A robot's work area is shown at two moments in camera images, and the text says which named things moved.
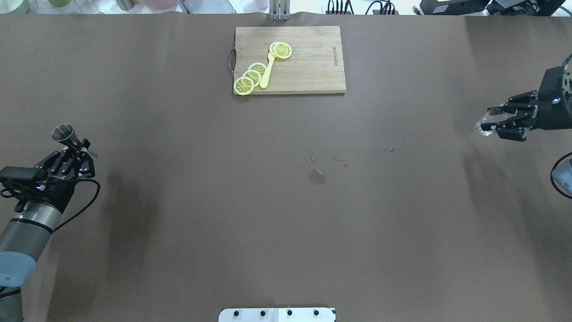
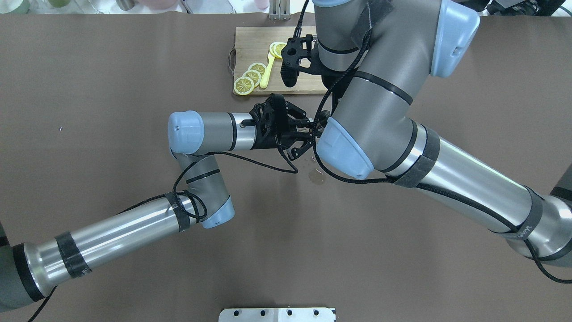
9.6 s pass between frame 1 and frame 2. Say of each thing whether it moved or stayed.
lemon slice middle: stayed
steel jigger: moved
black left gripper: moved
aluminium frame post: stayed
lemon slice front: stayed
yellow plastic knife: stayed
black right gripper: moved
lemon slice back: stayed
